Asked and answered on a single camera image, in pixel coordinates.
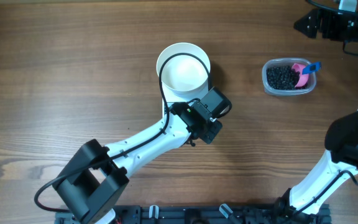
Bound pink scoop with blue handle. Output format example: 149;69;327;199
291;62;321;88

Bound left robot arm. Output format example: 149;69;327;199
52;99;232;223

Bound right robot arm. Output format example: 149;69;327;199
270;4;358;223

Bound white digital kitchen scale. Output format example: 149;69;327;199
162;83;208;107

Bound white round bowl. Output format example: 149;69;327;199
156;42;211;95

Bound clear plastic container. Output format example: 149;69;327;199
262;58;316;96

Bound black beans in container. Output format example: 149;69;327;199
267;65;306;90

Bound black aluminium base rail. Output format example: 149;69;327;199
54;203;332;224

